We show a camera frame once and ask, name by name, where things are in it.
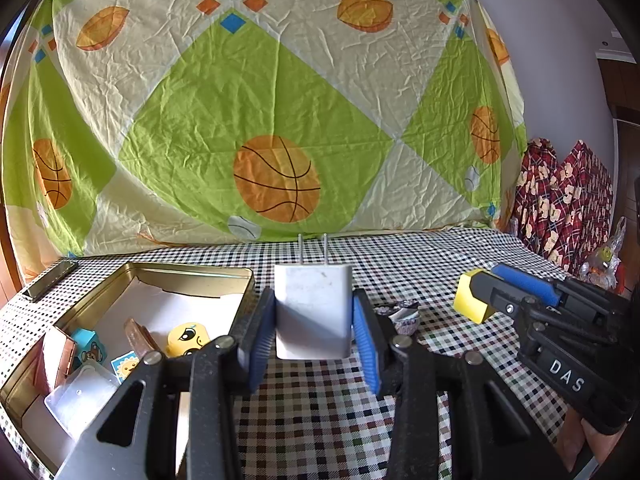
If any wooden cabinet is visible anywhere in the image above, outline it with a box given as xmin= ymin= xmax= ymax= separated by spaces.
xmin=596 ymin=49 xmax=640 ymax=128

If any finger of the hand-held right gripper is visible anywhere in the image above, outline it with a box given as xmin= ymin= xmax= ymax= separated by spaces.
xmin=471 ymin=270 xmax=553 ymax=328
xmin=490 ymin=262 xmax=626 ymax=313

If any copper coloured small box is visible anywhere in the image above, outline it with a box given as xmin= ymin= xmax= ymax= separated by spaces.
xmin=34 ymin=326 xmax=79 ymax=393

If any white wall charger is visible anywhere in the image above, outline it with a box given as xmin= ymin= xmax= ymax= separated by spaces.
xmin=273 ymin=232 xmax=355 ymax=361

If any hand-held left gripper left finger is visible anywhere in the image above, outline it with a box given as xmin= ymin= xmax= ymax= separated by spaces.
xmin=52 ymin=287 xmax=277 ymax=480

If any blue bear cube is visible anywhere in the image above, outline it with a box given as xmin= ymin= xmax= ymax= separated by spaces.
xmin=70 ymin=328 xmax=109 ymax=363

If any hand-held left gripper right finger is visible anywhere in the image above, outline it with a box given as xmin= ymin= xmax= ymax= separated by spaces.
xmin=352 ymin=287 xmax=568 ymax=480

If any sunflower print cube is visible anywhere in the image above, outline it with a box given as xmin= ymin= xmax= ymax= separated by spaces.
xmin=110 ymin=352 xmax=139 ymax=379

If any plastic bag with yellow toy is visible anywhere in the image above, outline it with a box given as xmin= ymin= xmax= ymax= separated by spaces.
xmin=582 ymin=216 xmax=628 ymax=292

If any yellow smiley face block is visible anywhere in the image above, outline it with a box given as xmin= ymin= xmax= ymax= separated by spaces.
xmin=166 ymin=322 xmax=212 ymax=359

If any red plaid bear cloth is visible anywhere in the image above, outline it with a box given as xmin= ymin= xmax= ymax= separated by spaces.
xmin=506 ymin=136 xmax=616 ymax=272

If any basketball print bed sheet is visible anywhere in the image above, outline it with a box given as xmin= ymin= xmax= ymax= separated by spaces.
xmin=0 ymin=0 xmax=530 ymax=281

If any gold metal tin box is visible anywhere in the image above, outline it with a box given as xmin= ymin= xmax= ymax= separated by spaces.
xmin=0 ymin=261 xmax=256 ymax=476

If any checkered tablecloth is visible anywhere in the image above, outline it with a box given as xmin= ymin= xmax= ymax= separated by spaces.
xmin=0 ymin=226 xmax=618 ymax=480

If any clear plastic box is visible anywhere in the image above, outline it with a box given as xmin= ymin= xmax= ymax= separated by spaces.
xmin=44 ymin=363 xmax=122 ymax=442

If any crumpled wrapper piece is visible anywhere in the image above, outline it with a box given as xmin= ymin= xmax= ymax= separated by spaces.
xmin=380 ymin=305 xmax=422 ymax=337

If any yellow cube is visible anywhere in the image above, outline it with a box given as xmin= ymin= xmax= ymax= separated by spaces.
xmin=453 ymin=268 xmax=497 ymax=324

